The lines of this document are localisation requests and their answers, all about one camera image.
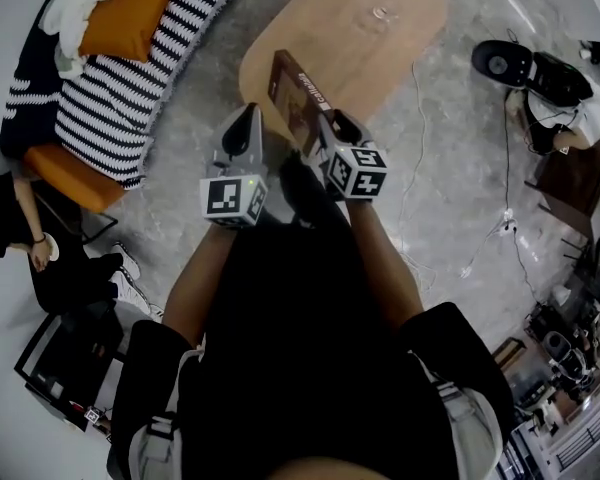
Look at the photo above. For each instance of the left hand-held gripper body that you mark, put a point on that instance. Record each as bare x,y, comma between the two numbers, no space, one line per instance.
225,198

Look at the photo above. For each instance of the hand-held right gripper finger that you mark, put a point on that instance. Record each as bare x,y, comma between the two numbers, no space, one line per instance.
330,138
350,133

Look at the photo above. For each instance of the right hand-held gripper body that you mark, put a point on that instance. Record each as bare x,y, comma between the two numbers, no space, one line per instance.
360,173

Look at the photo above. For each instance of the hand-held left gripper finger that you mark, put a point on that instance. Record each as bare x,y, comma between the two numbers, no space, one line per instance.
257,145
219,148

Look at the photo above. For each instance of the brown magazine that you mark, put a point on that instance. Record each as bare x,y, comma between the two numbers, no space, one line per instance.
292,98

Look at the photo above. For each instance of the person's right forearm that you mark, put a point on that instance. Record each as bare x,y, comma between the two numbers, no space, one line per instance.
385,263

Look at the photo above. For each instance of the person's left forearm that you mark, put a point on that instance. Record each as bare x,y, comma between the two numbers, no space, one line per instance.
195,278

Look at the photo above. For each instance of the wooden coffee table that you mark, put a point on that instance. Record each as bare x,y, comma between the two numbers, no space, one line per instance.
340,38

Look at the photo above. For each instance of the black white striped sofa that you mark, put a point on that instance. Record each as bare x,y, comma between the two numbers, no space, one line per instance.
115,108

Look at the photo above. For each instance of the person's black trousers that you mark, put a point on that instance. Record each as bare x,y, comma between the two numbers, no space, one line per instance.
305,188

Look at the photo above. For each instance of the white sneaker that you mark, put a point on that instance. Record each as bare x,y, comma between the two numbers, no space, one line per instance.
127,260
135,293

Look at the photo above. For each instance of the small clear lid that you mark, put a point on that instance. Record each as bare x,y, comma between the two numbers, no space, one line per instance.
380,12

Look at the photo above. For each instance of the black chair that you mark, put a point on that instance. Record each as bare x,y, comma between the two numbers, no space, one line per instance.
100,224

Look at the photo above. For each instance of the white power strip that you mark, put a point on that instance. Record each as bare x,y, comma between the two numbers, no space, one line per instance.
508,220

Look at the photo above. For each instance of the orange cushion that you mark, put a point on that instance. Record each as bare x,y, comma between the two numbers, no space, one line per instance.
130,13

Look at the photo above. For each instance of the person's black shirt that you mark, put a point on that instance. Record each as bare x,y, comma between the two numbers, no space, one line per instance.
300,343

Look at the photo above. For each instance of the white round disc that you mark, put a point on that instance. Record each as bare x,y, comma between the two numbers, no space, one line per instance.
55,250

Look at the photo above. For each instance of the white cloth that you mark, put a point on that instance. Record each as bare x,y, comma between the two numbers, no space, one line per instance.
75,8

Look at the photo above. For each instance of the dark brown side table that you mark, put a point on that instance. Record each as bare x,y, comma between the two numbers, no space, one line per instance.
575,183

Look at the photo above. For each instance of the black glass cabinet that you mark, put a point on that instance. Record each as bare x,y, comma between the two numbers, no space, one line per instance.
75,358

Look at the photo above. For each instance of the black metal railing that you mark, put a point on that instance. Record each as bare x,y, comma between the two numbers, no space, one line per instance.
590,433

